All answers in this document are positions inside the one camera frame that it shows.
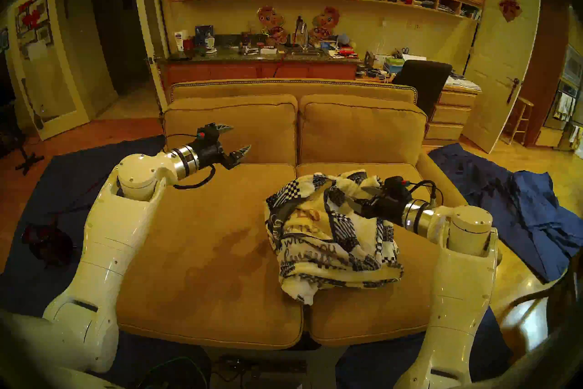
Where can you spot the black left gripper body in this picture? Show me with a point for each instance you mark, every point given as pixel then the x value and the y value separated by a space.
pixel 212 154

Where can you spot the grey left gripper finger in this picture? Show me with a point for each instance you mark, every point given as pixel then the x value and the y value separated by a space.
pixel 241 154
pixel 224 128

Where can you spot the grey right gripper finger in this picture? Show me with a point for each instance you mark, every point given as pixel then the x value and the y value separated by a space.
pixel 371 190
pixel 355 206

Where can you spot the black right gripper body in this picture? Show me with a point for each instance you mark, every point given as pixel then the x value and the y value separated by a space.
pixel 387 208

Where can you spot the printed scripture fleece blanket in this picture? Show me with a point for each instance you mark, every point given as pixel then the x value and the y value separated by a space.
pixel 319 237

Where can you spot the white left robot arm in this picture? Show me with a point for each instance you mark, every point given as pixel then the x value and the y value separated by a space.
pixel 109 247

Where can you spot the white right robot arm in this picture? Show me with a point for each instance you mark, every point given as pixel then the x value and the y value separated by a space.
pixel 460 283

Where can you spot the wooden counter with stone top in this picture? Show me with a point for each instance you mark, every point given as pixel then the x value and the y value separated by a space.
pixel 232 71

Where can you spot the white flat box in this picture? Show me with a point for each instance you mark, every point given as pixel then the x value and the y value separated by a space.
pixel 268 51

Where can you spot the small brown teddy bear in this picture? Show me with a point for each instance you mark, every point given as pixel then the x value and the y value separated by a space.
pixel 245 39

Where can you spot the red cup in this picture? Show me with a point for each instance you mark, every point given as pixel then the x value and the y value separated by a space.
pixel 188 43

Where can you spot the dark blue carton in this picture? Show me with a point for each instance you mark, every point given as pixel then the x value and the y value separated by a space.
pixel 204 35

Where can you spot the white lotion bottle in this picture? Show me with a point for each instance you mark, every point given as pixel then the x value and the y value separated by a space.
pixel 179 41

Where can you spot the wooden desk with drawers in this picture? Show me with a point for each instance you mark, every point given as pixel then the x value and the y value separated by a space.
pixel 448 114

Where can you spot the chrome sink faucet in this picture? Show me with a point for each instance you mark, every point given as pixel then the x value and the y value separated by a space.
pixel 304 38

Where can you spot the black office chair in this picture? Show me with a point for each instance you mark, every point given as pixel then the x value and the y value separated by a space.
pixel 423 80

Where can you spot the white narrow open door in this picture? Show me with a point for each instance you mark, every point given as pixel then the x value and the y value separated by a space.
pixel 146 28

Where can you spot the black desk phone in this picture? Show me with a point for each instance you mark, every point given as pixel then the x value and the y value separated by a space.
pixel 370 59

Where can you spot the white wifi router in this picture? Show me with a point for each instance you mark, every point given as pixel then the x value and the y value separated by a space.
pixel 380 59

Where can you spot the crumpled dark blue cloth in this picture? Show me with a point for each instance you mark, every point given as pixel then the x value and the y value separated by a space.
pixel 524 210

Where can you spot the white loose paper sheets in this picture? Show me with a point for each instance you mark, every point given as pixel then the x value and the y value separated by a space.
pixel 413 57

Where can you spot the red toy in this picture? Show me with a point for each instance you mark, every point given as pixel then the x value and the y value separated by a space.
pixel 348 52

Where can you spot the stack of papers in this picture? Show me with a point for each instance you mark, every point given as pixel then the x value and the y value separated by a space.
pixel 462 83

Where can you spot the blue plush ball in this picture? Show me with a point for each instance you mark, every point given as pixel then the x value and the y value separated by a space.
pixel 344 40

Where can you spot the wooden stool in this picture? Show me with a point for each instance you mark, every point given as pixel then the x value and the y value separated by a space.
pixel 520 117

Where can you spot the cream panel door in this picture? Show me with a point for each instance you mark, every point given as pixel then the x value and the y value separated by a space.
pixel 492 82

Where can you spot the white glass french door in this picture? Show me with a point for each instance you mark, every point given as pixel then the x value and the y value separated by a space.
pixel 52 87

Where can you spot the black power strip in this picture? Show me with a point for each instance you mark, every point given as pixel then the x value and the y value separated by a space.
pixel 259 366

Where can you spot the black and red floor device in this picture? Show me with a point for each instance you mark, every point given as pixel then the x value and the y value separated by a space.
pixel 49 246

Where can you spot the black standing fan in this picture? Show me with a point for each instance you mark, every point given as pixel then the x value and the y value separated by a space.
pixel 25 159

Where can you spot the white paper sheet on door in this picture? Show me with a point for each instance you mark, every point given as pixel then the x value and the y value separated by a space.
pixel 37 49

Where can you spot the hanging kitchen towels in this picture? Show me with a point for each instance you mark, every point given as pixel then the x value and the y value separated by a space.
pixel 565 105

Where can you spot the black television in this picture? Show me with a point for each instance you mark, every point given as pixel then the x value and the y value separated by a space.
pixel 5 82

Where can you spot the red paper door decoration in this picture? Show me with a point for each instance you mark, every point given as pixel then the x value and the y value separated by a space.
pixel 31 19

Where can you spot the red diamond door sign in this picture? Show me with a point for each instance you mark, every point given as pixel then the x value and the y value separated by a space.
pixel 510 7

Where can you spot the steel microwave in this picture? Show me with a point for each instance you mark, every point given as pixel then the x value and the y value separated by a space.
pixel 573 66

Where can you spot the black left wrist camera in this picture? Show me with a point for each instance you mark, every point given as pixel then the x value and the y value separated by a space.
pixel 208 133

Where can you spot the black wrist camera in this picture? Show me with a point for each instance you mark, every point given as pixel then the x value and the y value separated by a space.
pixel 396 186
pixel 208 133

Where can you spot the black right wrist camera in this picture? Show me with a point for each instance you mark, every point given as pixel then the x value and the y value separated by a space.
pixel 396 186

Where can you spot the yellow loveseat sofa frame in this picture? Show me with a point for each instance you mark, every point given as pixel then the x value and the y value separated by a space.
pixel 296 87

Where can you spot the steel wall oven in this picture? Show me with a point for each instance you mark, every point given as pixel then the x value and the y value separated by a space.
pixel 568 87

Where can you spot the framed wall picture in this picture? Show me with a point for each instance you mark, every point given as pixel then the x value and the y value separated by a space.
pixel 4 38

